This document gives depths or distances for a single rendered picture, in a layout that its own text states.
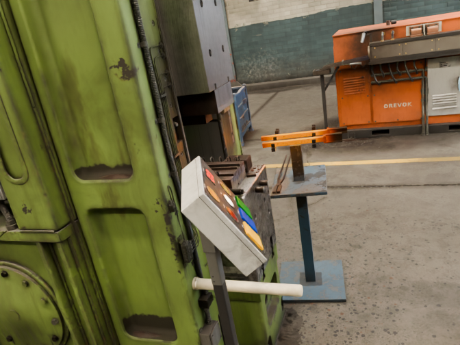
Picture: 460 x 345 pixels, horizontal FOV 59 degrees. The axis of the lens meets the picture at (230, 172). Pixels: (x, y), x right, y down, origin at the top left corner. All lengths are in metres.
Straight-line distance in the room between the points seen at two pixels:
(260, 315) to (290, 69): 7.78
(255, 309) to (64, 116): 1.21
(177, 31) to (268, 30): 7.86
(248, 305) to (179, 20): 1.30
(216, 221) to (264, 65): 8.51
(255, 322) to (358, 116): 3.64
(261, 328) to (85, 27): 1.52
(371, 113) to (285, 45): 4.47
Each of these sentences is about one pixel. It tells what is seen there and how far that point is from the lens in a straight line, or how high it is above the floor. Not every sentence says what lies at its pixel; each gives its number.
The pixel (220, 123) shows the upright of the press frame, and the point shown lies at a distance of 2.04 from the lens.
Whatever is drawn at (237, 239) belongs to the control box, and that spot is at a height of 1.04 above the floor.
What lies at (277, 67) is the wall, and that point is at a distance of 9.46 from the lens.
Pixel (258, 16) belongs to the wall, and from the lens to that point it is 9.46.
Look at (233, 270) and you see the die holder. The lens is 1.94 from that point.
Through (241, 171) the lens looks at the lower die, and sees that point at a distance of 1.87.
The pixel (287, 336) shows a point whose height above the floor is 0.00.
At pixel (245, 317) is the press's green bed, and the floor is 0.26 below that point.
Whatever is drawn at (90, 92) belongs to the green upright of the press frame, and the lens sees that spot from 1.59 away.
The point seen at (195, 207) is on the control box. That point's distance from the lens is 1.08.
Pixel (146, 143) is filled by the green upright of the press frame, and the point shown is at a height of 1.26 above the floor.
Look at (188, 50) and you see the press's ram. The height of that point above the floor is 1.53.
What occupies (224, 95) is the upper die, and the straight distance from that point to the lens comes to 1.73.
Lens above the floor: 1.60
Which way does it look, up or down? 20 degrees down
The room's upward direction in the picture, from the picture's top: 10 degrees counter-clockwise
